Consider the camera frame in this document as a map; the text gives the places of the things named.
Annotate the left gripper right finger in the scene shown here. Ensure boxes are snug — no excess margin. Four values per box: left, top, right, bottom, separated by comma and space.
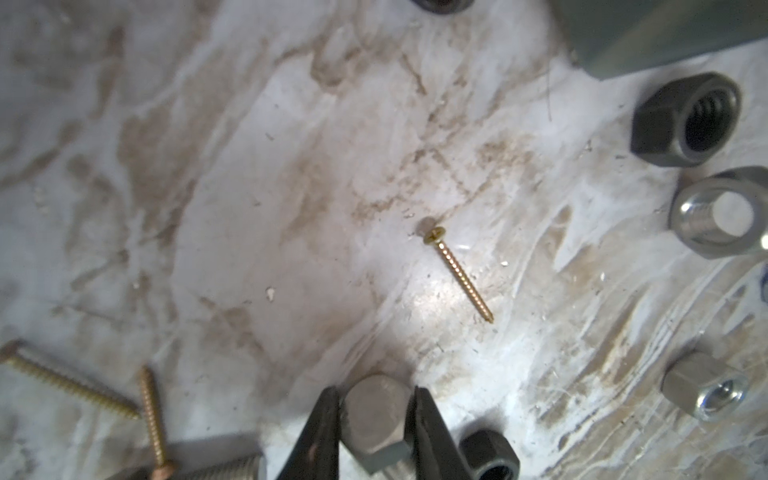
411, 387, 471, 480

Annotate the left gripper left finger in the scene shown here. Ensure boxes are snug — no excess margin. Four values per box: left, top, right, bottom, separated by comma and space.
277, 386, 340, 480

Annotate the black hex nut centre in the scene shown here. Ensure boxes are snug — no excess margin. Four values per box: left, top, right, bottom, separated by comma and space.
459, 429, 520, 480

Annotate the black hex nut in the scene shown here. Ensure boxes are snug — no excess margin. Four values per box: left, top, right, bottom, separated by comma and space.
459, 429, 520, 480
630, 72, 742, 168

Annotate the brass wood screw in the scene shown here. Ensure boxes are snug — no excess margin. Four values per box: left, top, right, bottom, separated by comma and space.
138, 365, 177, 480
1, 340, 141, 420
423, 226, 495, 324

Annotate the silver hex nut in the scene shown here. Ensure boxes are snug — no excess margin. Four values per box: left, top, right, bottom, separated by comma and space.
661, 351, 749, 422

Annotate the shiny silver nut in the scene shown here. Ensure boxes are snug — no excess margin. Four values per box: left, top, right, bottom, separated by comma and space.
669, 166, 767, 259

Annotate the clear plastic organizer box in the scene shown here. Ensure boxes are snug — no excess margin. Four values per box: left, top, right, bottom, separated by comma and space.
552, 0, 767, 80

